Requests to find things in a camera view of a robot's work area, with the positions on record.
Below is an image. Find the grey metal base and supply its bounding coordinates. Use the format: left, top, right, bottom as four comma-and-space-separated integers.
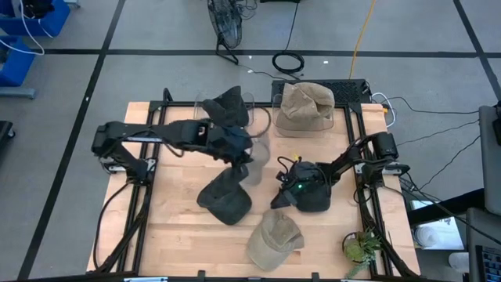
0, 86, 38, 99

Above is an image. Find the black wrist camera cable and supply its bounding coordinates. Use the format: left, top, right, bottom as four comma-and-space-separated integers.
250, 106, 272, 139
276, 155, 295, 173

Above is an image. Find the black floor cable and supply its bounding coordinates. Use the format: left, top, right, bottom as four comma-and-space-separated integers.
381, 96, 481, 116
391, 119, 481, 149
418, 135, 482, 191

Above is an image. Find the grey desk panel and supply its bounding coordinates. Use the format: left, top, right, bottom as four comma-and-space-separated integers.
478, 104, 501, 217
465, 207, 501, 282

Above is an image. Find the white cable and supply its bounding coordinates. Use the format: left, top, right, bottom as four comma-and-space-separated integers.
370, 91, 398, 129

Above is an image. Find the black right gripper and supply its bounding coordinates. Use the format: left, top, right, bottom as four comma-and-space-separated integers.
269, 156, 328, 211

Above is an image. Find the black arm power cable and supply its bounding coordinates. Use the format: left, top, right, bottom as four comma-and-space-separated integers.
92, 182, 132, 271

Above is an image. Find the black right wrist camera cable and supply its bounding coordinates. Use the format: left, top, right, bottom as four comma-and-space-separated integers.
276, 155, 295, 173

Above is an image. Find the black aluminium table frame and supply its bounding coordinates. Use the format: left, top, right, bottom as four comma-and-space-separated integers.
15, 86, 424, 282

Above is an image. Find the black left wrist camera cable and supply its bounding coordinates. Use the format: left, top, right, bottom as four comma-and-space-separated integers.
250, 106, 272, 139

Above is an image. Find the black bar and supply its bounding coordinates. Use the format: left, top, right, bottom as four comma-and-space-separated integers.
406, 187, 486, 227

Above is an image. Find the yellow floor cable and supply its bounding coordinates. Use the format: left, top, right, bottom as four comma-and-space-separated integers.
347, 0, 377, 80

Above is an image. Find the black perforated computer case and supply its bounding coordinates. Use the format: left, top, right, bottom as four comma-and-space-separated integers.
270, 78, 372, 106

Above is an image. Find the black wheeled object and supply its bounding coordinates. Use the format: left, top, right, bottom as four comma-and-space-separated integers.
0, 120, 16, 144

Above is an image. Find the potted green plant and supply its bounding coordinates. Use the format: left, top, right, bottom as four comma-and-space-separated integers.
341, 228, 384, 280

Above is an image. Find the black floor fan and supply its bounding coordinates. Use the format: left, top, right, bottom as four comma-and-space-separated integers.
206, 0, 244, 66

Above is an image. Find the clear plastic bin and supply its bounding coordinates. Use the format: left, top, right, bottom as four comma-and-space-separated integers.
272, 92, 336, 138
193, 91, 256, 136

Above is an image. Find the blue plastic cart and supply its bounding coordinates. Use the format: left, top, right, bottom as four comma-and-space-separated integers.
0, 37, 37, 88
0, 0, 72, 38

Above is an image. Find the black coiled cable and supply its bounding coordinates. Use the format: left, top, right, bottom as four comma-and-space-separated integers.
271, 0, 306, 76

